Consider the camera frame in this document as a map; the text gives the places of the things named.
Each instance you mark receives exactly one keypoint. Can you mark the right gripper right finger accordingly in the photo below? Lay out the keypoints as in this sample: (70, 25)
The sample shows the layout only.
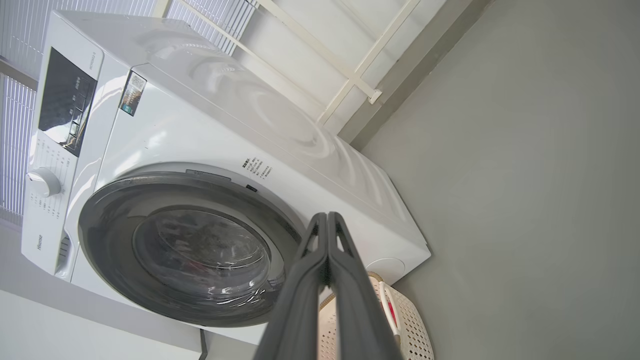
(357, 310)

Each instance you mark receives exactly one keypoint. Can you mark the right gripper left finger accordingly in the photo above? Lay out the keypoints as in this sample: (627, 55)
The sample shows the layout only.
(295, 310)

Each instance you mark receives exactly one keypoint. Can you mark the red garment with white stripes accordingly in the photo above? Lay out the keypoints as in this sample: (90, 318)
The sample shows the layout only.
(392, 312)

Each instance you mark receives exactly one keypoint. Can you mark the grey round washer door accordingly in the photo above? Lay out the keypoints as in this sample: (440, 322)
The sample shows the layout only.
(115, 230)

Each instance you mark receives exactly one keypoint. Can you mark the cream perforated laundry basket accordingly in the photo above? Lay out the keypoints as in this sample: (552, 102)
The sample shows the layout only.
(415, 330)

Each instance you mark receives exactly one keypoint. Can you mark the white front-load washing machine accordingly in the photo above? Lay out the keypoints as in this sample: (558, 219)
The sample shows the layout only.
(200, 140)

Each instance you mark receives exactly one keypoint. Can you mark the round white filter cover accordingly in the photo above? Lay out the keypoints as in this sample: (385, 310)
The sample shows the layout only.
(387, 270)

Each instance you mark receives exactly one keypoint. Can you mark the white Hisense detergent drawer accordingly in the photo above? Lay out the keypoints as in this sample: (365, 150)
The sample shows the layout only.
(40, 245)

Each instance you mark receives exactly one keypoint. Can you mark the energy label sticker on washer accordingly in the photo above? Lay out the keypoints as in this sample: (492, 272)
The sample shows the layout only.
(132, 94)

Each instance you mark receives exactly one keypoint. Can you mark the white washer control knob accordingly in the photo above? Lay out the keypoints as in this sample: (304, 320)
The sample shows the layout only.
(44, 182)

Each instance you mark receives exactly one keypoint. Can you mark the black washer display panel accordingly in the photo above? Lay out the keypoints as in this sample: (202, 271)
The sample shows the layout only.
(65, 100)

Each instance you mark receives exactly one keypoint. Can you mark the white window blind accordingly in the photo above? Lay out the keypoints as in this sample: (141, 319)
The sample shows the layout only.
(15, 150)
(100, 6)

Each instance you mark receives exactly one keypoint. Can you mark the grey window frame mullion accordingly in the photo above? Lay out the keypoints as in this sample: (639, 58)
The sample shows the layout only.
(15, 72)

